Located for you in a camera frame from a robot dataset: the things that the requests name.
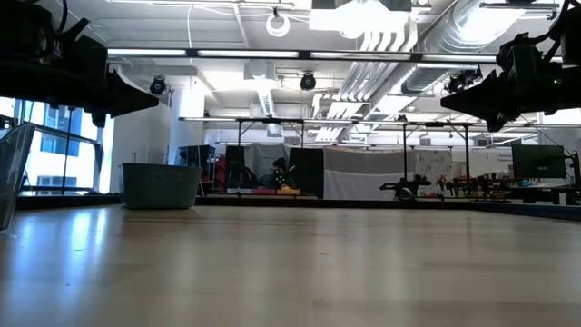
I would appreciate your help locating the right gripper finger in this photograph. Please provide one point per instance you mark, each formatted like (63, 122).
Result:
(498, 124)
(490, 97)

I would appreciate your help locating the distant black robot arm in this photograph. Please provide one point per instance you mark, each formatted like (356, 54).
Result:
(404, 185)

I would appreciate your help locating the black computer monitor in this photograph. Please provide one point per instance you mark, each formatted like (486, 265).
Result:
(538, 161)

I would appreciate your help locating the large glass window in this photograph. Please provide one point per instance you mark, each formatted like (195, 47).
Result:
(50, 154)

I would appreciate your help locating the teal plastic basket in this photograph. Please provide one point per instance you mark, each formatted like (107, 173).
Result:
(159, 188)

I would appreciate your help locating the grey translucent plastic basket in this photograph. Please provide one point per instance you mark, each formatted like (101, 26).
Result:
(13, 177)

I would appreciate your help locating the black partition panel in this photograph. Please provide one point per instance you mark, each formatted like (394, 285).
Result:
(235, 163)
(306, 165)

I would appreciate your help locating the LED light bar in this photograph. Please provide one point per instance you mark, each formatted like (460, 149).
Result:
(247, 53)

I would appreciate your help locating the grey fabric curtain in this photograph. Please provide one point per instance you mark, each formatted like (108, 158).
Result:
(372, 170)

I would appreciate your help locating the person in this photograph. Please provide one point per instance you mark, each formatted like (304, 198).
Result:
(280, 175)

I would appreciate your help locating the black ceiling dome camera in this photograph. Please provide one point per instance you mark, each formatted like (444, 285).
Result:
(308, 82)
(157, 85)

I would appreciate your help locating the black ceiling camera rig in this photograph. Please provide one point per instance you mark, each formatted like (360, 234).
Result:
(460, 83)

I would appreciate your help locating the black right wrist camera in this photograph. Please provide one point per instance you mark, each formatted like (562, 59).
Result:
(522, 59)

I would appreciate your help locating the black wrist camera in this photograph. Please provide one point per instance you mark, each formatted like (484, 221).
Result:
(522, 59)
(86, 54)

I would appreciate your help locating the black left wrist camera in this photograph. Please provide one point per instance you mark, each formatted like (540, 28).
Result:
(86, 54)

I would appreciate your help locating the silver ventilation duct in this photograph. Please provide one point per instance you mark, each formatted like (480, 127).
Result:
(436, 41)

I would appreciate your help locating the distant black workstation frame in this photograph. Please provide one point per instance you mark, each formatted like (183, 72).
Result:
(405, 145)

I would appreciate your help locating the black aluminium table frame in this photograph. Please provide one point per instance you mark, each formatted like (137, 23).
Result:
(363, 203)

